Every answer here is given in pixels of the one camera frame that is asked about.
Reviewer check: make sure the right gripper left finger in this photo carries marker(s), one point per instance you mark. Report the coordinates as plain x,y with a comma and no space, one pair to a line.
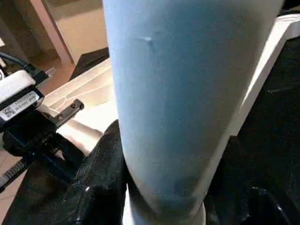
101,187

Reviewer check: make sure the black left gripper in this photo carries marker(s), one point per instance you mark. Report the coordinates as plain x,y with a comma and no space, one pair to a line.
33,140

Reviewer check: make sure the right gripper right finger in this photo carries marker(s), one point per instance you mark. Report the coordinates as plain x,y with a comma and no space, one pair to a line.
253,197

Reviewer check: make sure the white plastic table top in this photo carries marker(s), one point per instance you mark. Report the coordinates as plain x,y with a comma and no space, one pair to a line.
84,93

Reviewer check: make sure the white plastic table leg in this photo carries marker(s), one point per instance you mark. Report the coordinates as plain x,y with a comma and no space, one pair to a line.
187,93

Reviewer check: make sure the black work mat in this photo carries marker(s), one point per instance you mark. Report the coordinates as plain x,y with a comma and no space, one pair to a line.
272,122

